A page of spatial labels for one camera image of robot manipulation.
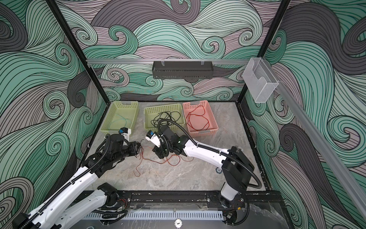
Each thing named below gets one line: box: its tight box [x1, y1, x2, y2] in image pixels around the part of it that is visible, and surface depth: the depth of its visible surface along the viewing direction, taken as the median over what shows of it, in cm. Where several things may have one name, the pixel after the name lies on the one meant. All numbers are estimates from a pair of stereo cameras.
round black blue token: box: [215, 166, 223, 175], surface depth 85 cm
